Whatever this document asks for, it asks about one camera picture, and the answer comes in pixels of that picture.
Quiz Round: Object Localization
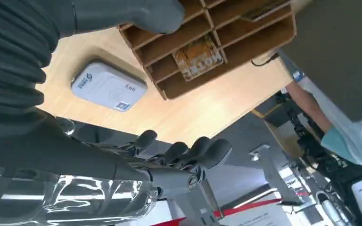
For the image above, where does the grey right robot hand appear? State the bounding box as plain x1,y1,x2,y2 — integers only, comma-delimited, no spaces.
0,0,232,200

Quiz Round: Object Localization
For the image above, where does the silver wrapped robot shell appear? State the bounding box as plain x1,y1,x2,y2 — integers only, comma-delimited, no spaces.
0,170,158,226

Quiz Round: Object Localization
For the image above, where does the white card reader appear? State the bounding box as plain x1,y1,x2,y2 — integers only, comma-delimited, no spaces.
70,58,148,113

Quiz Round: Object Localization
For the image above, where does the hotel print card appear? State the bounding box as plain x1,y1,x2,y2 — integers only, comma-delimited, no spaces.
172,33,225,83

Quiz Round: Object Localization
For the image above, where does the red barrier tape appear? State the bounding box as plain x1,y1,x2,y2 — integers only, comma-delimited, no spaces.
151,191,310,226

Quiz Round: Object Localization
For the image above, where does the wooden slotted card box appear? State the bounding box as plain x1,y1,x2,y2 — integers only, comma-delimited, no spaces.
118,0,296,101

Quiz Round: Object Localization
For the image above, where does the dark patterned card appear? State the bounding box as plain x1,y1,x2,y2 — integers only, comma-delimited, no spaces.
239,0,291,23

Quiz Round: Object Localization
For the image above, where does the person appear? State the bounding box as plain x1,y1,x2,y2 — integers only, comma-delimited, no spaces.
285,80,362,167

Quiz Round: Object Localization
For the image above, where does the grey laptop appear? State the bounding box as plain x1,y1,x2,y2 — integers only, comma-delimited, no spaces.
278,0,362,123

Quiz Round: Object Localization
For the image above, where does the black laptop cable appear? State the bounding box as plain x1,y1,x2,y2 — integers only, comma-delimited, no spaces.
251,52,280,67

